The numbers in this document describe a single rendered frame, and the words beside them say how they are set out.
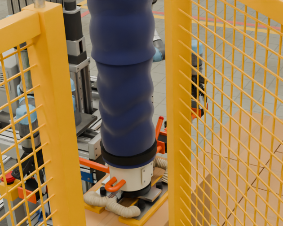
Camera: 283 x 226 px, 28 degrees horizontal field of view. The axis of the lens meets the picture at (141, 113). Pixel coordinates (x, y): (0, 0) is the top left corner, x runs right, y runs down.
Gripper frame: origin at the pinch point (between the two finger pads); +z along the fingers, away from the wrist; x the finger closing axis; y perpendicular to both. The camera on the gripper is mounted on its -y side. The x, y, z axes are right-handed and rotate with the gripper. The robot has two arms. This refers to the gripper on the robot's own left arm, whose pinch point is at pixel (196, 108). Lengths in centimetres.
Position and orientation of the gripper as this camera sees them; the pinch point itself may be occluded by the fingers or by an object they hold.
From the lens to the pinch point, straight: 277.4
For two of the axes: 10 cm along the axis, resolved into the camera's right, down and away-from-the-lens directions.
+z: 0.4, 8.8, 4.7
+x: 8.5, 2.2, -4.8
